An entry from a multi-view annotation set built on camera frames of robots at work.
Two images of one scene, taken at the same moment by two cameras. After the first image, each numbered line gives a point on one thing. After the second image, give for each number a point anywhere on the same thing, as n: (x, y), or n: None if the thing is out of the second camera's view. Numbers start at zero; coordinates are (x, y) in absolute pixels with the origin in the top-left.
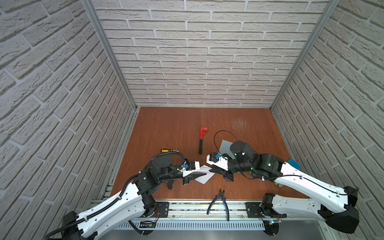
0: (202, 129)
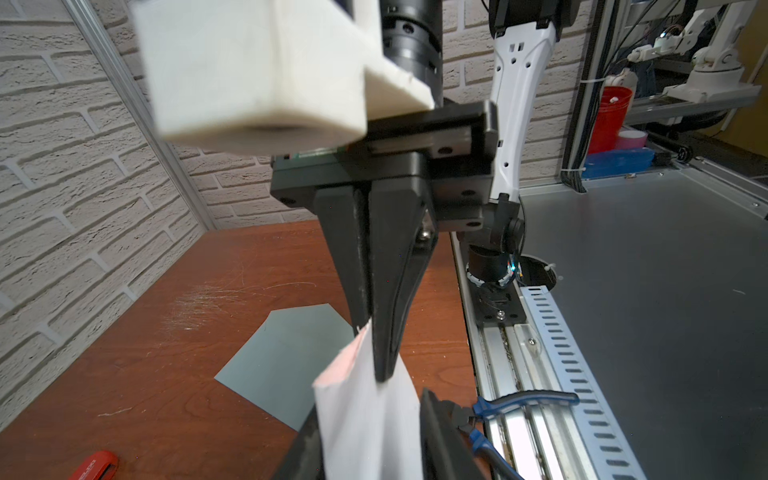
0: (101, 466)
